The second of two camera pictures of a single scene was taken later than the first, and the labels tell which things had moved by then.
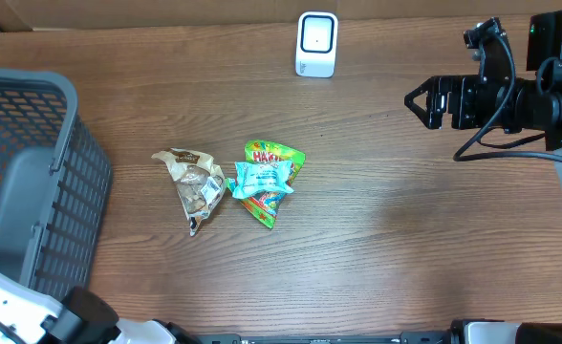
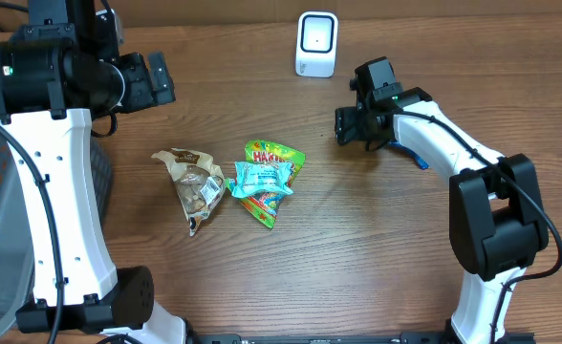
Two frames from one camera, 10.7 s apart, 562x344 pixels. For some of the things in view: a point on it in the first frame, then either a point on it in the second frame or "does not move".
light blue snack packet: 254,176 does not move
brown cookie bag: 199,182 does not move
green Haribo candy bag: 267,204 does not move
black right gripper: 462,87 → 347,125
